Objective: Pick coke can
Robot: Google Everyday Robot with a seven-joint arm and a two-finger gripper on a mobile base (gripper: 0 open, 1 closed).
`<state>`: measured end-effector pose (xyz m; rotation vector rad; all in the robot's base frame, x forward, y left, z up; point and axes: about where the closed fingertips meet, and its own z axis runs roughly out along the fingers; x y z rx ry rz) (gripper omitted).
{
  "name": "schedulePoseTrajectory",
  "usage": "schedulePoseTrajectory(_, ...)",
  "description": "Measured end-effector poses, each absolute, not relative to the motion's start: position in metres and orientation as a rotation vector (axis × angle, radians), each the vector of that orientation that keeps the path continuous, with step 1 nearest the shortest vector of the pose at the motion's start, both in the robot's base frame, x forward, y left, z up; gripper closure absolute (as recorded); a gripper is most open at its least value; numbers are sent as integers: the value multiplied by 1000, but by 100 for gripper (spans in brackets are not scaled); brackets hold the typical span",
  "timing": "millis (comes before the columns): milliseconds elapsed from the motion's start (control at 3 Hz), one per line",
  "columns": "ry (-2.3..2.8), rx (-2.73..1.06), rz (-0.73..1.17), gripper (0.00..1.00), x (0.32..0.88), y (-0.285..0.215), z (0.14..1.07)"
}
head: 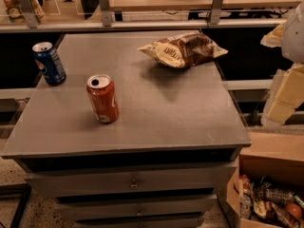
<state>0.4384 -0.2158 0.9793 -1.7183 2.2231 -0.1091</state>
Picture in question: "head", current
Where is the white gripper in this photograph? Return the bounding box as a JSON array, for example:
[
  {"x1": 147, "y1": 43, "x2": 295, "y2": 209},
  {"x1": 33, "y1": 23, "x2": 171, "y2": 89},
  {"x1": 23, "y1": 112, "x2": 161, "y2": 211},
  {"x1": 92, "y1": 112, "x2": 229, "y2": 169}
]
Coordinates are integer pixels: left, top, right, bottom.
[{"x1": 260, "y1": 2, "x2": 304, "y2": 124}]

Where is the red coke can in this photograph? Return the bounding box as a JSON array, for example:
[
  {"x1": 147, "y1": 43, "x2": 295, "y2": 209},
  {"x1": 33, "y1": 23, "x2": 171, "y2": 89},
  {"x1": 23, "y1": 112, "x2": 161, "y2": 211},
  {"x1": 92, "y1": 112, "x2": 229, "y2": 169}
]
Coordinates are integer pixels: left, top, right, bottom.
[{"x1": 86, "y1": 75, "x2": 119, "y2": 124}]

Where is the blue pepsi can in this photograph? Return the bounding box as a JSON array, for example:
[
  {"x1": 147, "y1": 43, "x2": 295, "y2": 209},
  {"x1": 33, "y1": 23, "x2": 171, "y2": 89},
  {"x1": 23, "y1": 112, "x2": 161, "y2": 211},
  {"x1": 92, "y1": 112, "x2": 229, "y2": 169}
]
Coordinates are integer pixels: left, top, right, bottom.
[{"x1": 32, "y1": 42, "x2": 67, "y2": 86}]

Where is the cardboard box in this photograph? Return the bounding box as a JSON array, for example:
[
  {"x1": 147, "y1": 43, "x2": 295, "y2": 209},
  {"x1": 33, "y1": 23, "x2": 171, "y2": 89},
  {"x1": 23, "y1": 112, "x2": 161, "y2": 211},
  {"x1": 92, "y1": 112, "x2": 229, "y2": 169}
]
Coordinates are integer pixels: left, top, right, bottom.
[{"x1": 226, "y1": 132, "x2": 304, "y2": 228}]

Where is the brown chip bag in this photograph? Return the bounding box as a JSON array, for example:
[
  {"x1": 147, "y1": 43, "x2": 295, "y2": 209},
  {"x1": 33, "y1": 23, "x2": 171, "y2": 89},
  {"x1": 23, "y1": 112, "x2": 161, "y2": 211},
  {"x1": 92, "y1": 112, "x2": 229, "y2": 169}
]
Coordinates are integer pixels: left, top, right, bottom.
[{"x1": 139, "y1": 32, "x2": 228, "y2": 68}]

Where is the snack bag in box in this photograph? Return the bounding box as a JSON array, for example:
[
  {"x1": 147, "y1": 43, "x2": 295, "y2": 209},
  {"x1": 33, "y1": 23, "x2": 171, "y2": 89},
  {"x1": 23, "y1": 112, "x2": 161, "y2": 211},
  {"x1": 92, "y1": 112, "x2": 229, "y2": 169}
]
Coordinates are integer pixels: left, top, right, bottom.
[{"x1": 255, "y1": 187, "x2": 295, "y2": 205}]

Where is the grey drawer cabinet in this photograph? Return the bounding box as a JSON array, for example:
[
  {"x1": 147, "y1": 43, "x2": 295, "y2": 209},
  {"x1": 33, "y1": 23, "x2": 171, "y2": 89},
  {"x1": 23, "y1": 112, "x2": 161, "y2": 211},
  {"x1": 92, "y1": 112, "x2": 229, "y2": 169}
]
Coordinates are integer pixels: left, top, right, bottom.
[{"x1": 3, "y1": 31, "x2": 251, "y2": 228}]

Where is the orange fruit in box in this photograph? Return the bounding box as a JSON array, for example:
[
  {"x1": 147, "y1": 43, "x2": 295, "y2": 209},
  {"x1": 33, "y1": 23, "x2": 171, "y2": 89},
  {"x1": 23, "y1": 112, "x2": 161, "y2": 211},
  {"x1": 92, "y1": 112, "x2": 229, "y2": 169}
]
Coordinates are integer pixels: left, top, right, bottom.
[{"x1": 284, "y1": 203, "x2": 303, "y2": 219}]

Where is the top drawer knob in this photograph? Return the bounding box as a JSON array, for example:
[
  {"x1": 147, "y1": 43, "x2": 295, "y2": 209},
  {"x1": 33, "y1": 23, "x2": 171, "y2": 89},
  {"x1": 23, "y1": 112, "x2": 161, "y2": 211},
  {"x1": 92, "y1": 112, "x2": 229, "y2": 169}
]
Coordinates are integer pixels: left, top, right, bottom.
[{"x1": 129, "y1": 180, "x2": 139, "y2": 190}]

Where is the metal railing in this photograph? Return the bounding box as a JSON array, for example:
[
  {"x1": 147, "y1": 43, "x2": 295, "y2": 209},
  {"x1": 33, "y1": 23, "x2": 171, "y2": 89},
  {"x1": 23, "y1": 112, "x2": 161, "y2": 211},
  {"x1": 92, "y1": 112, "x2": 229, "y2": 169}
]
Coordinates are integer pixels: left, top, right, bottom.
[{"x1": 0, "y1": 0, "x2": 304, "y2": 34}]

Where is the colourful box behind glass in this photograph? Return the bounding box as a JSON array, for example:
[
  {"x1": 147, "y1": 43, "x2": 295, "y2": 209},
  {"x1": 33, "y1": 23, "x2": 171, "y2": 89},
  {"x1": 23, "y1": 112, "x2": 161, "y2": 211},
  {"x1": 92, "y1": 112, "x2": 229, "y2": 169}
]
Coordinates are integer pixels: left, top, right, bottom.
[{"x1": 0, "y1": 0, "x2": 45, "y2": 24}]

